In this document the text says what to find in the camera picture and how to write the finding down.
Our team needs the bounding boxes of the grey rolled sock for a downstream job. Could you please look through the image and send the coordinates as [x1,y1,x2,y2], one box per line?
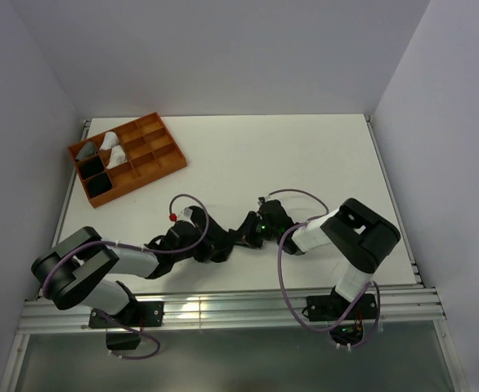
[74,141,98,162]

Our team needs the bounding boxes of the aluminium frame rail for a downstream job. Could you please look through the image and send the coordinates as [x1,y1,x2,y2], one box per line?
[2,118,469,392]

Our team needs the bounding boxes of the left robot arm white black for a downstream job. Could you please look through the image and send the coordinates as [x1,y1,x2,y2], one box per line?
[31,206,237,326]

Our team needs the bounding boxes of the upper white rolled sock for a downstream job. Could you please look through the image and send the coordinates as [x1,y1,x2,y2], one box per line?
[99,131,119,151]

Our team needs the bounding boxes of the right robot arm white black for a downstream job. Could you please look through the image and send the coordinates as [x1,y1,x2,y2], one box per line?
[236,198,401,319]

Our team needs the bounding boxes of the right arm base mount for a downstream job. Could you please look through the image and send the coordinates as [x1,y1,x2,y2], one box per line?
[302,292,378,322]

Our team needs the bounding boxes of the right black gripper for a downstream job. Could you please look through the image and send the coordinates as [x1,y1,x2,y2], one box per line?
[228,211,280,249]

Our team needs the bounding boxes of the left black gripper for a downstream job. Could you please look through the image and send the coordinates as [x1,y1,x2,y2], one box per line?
[172,224,227,263]

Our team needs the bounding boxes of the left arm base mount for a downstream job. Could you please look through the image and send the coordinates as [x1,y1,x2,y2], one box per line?
[88,301,164,354]

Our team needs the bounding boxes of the lower white rolled sock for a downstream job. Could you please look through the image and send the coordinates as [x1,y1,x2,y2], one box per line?
[106,145,128,169]

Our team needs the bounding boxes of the white rolled sock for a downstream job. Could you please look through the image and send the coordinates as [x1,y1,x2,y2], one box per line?
[106,145,128,169]
[99,131,119,151]

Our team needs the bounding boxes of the black sock with white stripes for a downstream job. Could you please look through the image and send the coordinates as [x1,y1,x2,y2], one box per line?
[78,155,105,180]

